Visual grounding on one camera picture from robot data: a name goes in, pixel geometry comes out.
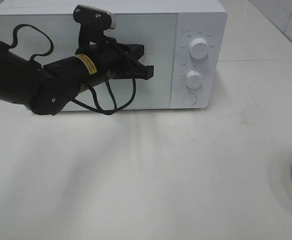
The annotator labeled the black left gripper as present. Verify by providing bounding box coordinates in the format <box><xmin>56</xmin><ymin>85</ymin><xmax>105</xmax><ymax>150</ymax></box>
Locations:
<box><xmin>44</xmin><ymin>26</ymin><xmax>154</xmax><ymax>95</ymax></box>

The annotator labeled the white timer knob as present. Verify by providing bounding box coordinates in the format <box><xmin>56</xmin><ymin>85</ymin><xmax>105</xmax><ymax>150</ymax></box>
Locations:
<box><xmin>184</xmin><ymin>70</ymin><xmax>204</xmax><ymax>89</ymax></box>

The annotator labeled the round white door button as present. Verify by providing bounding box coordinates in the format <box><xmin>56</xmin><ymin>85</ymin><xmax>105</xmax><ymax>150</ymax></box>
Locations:
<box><xmin>182</xmin><ymin>93</ymin><xmax>197</xmax><ymax>106</ymax></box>

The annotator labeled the white microwave door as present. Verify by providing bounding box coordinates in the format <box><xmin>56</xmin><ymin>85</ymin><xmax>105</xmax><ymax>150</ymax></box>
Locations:
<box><xmin>0</xmin><ymin>13</ymin><xmax>177</xmax><ymax>109</ymax></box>

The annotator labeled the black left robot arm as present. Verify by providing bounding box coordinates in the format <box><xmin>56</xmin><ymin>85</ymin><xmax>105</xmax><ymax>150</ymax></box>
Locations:
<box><xmin>0</xmin><ymin>24</ymin><xmax>154</xmax><ymax>115</ymax></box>

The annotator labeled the white microwave oven body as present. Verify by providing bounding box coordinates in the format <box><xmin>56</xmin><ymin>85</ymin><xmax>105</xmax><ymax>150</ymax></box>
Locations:
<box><xmin>0</xmin><ymin>0</ymin><xmax>227</xmax><ymax>109</ymax></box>

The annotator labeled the white upper power knob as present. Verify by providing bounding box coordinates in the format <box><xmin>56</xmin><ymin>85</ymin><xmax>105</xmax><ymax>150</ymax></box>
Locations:
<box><xmin>188</xmin><ymin>37</ymin><xmax>209</xmax><ymax>60</ymax></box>

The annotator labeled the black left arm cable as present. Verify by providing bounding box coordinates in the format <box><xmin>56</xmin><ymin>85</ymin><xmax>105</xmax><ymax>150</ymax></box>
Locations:
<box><xmin>9</xmin><ymin>24</ymin><xmax>138</xmax><ymax>116</ymax></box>

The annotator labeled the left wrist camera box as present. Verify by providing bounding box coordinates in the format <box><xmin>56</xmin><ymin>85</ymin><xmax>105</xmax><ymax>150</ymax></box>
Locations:
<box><xmin>73</xmin><ymin>4</ymin><xmax>116</xmax><ymax>31</ymax></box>

